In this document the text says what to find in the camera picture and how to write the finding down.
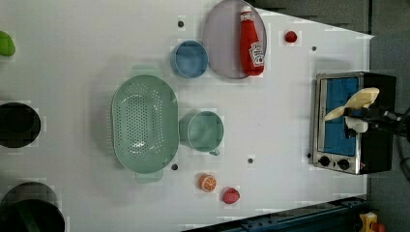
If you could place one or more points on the black toaster oven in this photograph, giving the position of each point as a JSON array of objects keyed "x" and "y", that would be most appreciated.
[{"x": 331, "y": 148}]

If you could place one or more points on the black round container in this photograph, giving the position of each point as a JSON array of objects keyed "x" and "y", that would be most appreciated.
[{"x": 31, "y": 207}]

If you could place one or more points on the blue small bowl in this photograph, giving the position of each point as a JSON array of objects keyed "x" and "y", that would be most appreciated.
[{"x": 189, "y": 59}]

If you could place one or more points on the green oval colander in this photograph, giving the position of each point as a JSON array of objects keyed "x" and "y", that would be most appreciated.
[{"x": 144, "y": 124}]

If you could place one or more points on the small red toy strawberry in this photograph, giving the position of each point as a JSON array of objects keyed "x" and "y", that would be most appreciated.
[{"x": 291, "y": 37}]

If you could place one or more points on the peeled toy banana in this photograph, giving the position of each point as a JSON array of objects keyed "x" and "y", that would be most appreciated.
[{"x": 363, "y": 98}]

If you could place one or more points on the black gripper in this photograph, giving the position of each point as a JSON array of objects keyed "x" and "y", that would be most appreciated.
[{"x": 395, "y": 123}]

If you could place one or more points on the red ketchup bottle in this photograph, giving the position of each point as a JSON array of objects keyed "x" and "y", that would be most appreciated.
[{"x": 251, "y": 53}]

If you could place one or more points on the pink round plate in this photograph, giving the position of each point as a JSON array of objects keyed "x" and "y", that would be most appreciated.
[{"x": 221, "y": 36}]

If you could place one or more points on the green toy fruit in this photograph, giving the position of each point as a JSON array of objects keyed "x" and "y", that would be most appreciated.
[{"x": 7, "y": 45}]

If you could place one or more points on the toy orange slice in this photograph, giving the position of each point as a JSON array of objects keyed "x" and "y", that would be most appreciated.
[{"x": 207, "y": 183}]

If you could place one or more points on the green mug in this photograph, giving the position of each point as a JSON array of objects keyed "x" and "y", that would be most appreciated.
[{"x": 202, "y": 131}]

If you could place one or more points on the yellow emergency stop button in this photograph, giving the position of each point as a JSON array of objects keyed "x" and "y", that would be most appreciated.
[{"x": 371, "y": 224}]

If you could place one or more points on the black round pot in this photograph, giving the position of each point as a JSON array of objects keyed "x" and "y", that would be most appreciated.
[{"x": 20, "y": 125}]

